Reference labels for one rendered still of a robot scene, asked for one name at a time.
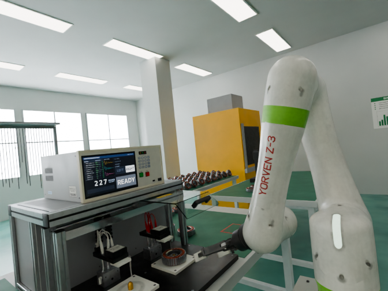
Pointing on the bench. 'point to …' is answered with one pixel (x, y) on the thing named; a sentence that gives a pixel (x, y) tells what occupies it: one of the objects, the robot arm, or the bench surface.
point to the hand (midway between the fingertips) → (208, 255)
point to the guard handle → (201, 201)
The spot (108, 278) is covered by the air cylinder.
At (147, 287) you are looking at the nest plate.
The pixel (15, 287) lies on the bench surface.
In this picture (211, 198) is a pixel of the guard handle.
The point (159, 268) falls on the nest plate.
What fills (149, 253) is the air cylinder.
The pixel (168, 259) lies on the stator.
